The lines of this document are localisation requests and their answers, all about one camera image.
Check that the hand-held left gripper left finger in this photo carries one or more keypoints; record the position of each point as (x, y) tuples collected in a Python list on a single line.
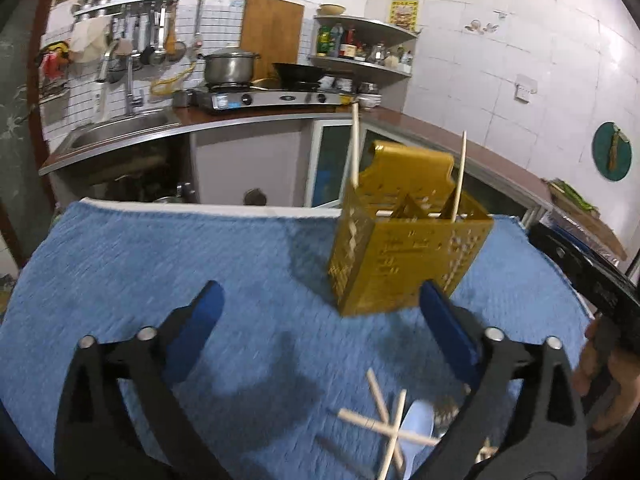
[(200, 320)]

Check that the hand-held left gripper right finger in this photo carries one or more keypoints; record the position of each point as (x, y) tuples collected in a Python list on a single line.
[(445, 325)]

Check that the yellow perforated utensil holder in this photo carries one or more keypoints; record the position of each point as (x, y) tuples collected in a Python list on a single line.
[(400, 265)]

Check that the wooden chopstick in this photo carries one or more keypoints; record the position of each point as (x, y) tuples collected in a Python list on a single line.
[(400, 410), (461, 175), (360, 420), (355, 150), (377, 395)]

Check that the light blue plastic spoon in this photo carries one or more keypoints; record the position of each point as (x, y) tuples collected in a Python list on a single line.
[(420, 422)]

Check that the row of hanging kitchen utensils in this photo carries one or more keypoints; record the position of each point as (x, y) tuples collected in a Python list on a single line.
[(145, 35)]

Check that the person's right hand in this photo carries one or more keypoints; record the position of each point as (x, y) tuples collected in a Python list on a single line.
[(581, 364)]

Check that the plastic-covered side table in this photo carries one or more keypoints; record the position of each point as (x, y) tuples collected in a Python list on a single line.
[(600, 232)]

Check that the blue knitted blanket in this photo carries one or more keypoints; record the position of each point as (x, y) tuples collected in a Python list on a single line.
[(150, 260)]

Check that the green vegetables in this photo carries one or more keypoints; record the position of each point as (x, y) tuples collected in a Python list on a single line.
[(575, 195)]

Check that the green round board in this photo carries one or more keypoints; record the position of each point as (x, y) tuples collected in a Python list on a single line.
[(602, 155)]

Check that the brown hanging object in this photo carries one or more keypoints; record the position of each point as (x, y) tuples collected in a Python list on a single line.
[(615, 147)]

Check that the white kitchen cabinet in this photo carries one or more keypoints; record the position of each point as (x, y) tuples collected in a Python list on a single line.
[(240, 155)]

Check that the stainless steel sink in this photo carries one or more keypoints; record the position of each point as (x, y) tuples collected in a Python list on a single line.
[(115, 130)]

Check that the steel cup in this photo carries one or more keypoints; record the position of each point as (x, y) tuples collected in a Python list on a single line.
[(181, 99)]

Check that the steel gas stove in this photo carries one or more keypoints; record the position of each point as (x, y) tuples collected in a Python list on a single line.
[(270, 99)]

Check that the steel faucet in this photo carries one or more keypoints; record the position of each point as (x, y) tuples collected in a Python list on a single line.
[(131, 95)]

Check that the stacked bowls and dishes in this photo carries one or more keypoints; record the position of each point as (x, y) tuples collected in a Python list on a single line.
[(369, 100)]

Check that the steel cooking pot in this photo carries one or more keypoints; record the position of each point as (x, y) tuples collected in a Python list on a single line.
[(227, 70)]

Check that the black wok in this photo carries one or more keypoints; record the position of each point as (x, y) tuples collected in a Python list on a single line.
[(300, 74)]

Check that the brown framed glass door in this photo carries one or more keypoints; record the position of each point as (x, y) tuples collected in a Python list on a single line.
[(15, 110)]

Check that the red sauce bottle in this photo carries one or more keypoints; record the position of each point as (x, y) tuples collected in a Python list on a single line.
[(348, 45)]

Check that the red hanging bag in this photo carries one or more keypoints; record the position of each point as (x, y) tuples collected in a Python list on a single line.
[(52, 62)]

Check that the wooden cutting board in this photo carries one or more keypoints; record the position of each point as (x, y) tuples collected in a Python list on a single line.
[(272, 30)]

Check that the white cloth bag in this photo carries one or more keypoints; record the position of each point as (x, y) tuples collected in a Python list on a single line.
[(90, 40)]

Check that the green bottle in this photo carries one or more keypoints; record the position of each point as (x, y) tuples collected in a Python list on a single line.
[(324, 42)]

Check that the beige bowl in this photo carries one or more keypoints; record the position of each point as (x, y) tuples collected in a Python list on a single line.
[(331, 9)]

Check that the white wall socket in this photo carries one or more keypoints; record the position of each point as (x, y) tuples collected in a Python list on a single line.
[(525, 89)]

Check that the wall sticker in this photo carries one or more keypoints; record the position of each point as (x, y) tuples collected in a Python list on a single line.
[(480, 25)]

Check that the steel wall pipe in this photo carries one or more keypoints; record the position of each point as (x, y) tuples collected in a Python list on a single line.
[(201, 10)]

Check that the yellow wall poster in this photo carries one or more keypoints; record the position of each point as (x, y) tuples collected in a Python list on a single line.
[(404, 15)]

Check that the grey corner wall shelf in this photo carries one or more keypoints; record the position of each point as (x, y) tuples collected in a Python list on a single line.
[(365, 22)]

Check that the steel wall rack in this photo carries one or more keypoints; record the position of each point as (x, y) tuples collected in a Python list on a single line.
[(130, 0)]

